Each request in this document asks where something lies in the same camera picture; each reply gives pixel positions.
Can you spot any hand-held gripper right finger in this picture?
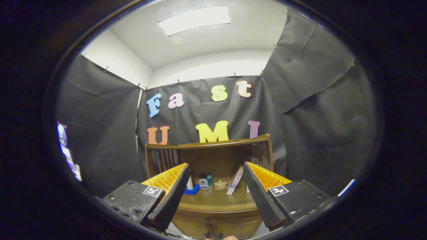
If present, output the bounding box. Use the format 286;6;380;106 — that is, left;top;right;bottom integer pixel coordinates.
243;161;332;231

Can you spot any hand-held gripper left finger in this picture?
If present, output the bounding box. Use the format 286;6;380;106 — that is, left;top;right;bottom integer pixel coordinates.
95;163;191;233

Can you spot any wooden cabinet door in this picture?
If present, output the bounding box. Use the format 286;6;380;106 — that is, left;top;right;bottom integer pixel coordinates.
213;222;262;240
173;220;214;240

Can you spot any wooden countertop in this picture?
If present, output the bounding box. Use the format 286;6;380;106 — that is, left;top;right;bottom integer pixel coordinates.
176;180;262;214

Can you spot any wooden cabinet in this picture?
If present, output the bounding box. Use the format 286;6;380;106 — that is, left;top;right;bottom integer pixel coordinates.
144;133;275;240

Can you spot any purple white book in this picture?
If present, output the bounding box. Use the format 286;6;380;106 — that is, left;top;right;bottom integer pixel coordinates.
227;166;244;195

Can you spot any bright printed panel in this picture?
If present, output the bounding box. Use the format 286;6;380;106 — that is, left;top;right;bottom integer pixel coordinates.
57;122;82;182

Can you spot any ceiling light panel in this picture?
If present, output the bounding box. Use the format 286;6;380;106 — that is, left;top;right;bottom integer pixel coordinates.
158;6;231;37

